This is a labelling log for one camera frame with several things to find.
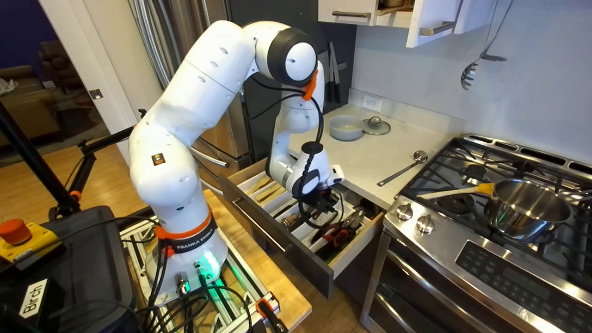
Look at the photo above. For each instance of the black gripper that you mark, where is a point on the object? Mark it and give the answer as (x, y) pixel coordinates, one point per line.
(314, 190)

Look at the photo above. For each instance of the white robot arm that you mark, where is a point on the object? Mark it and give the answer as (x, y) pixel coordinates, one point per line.
(203, 81)

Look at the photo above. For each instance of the wooden kitchen drawer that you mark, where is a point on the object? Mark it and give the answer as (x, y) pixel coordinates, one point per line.
(296, 260)

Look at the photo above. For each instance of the wooden spatula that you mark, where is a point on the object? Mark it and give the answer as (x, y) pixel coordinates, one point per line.
(262, 184)

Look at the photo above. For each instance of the grey bowl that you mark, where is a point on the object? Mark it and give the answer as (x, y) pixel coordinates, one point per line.
(346, 130)

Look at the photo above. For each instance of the long wooden spoon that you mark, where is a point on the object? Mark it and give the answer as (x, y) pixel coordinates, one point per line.
(270, 195)

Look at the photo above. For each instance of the metal ladle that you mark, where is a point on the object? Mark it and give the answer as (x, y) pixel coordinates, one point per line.
(399, 169)

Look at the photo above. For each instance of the wooden platform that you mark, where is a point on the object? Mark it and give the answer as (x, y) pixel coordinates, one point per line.
(277, 290)

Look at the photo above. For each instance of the glass pot lid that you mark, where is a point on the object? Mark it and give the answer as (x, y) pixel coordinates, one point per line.
(375, 127)

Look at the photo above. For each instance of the orange and black clamp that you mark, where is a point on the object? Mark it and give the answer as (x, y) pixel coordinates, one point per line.
(270, 315)

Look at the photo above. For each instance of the stainless gas stove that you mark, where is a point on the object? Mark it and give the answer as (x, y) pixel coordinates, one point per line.
(492, 278)

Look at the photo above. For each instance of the hanging slotted spoon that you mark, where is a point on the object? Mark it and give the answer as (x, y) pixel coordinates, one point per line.
(470, 75)

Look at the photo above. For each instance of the stainless steel pot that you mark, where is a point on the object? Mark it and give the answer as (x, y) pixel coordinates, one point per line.
(529, 214)

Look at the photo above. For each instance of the white upper cabinet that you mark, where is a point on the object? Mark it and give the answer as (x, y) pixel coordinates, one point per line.
(431, 16)

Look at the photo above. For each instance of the stainless refrigerator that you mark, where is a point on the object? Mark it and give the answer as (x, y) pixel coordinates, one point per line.
(159, 38)

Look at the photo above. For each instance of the black equipment box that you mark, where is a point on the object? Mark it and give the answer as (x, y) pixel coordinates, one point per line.
(85, 271)

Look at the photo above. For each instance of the white door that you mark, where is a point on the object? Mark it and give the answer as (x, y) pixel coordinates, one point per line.
(103, 49)

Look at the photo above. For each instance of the black tripod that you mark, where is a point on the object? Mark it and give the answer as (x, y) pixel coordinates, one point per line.
(37, 160)

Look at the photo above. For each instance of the red emergency stop button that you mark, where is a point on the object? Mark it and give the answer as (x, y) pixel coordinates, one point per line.
(15, 232)

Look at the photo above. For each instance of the white wall outlet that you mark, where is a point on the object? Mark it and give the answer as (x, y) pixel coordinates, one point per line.
(370, 103)

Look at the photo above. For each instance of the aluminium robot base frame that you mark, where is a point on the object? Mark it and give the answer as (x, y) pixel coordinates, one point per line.
(227, 290)

